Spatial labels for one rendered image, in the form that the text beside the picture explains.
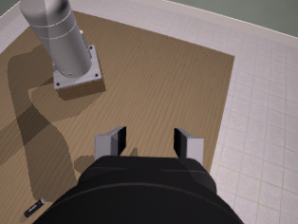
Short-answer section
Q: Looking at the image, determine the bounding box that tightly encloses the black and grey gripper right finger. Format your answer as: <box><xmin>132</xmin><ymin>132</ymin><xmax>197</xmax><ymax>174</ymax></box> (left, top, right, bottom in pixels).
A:
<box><xmin>174</xmin><ymin>128</ymin><xmax>204</xmax><ymax>165</ymax></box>

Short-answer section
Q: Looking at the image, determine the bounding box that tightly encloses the black aa battery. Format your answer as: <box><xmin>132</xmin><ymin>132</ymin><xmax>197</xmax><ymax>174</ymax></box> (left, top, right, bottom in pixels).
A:
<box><xmin>24</xmin><ymin>198</ymin><xmax>46</xmax><ymax>217</ymax></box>

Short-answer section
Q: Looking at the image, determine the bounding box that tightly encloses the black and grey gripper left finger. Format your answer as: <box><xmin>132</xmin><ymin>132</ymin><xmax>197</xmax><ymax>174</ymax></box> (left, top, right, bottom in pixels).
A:
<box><xmin>94</xmin><ymin>126</ymin><xmax>126</xmax><ymax>161</ymax></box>

